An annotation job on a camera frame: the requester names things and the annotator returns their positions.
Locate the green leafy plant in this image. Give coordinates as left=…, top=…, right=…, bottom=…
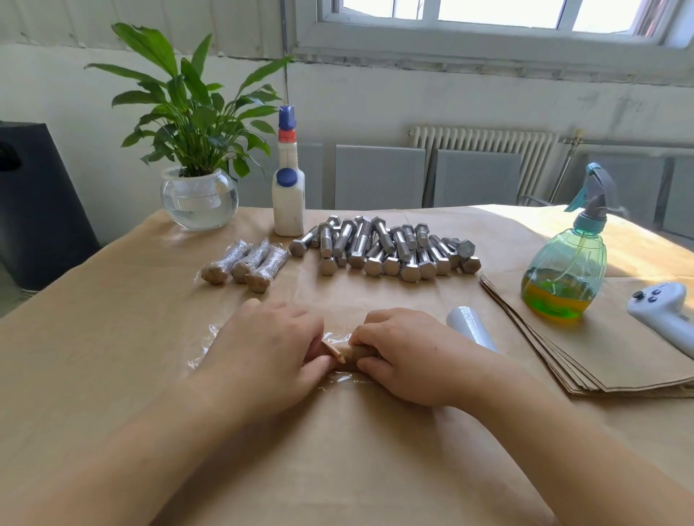
left=87, top=22, right=294, bottom=180

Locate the person's left forearm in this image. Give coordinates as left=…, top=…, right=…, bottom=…
left=0, top=379, right=234, bottom=526

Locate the pile of steel bolts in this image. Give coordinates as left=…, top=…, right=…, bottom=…
left=289, top=215, right=483, bottom=285

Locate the white radiator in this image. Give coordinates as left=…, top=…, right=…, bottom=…
left=408, top=126, right=557, bottom=207

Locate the person's right forearm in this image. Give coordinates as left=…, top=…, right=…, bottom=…
left=471, top=363, right=694, bottom=526

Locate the stack of brown paper sheets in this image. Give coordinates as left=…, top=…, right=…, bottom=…
left=479, top=271, right=694, bottom=398

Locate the person's right hand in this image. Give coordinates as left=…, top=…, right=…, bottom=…
left=349, top=306, right=511, bottom=411

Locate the white cling film roll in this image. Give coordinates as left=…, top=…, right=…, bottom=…
left=445, top=304, right=500, bottom=353

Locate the black trash bin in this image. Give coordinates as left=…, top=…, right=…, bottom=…
left=0, top=121, right=101, bottom=292

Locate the green spray bottle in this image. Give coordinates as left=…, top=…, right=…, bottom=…
left=520, top=163, right=625, bottom=324

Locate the white vertical blind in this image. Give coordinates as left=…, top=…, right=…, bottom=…
left=0, top=0, right=288, bottom=61

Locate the person's left hand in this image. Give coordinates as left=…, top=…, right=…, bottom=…
left=189, top=298, right=338, bottom=424

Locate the large brown paper table cover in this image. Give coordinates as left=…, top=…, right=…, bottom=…
left=0, top=204, right=694, bottom=526

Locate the round glass vase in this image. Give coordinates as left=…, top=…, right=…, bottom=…
left=161, top=168, right=240, bottom=232

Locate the white glue bottle blue cap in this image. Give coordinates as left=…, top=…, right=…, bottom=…
left=271, top=105, right=307, bottom=238

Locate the white handheld controller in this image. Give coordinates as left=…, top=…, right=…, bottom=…
left=627, top=282, right=694, bottom=359

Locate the white framed window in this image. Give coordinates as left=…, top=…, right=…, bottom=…
left=291, top=0, right=694, bottom=86

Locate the grey chair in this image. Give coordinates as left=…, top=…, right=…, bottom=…
left=239, top=143, right=325, bottom=210
left=334, top=145, right=427, bottom=212
left=575, top=157, right=665, bottom=223
left=661, top=157, right=694, bottom=242
left=432, top=150, right=524, bottom=208

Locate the clear film sheet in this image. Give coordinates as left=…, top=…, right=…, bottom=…
left=187, top=319, right=381, bottom=387

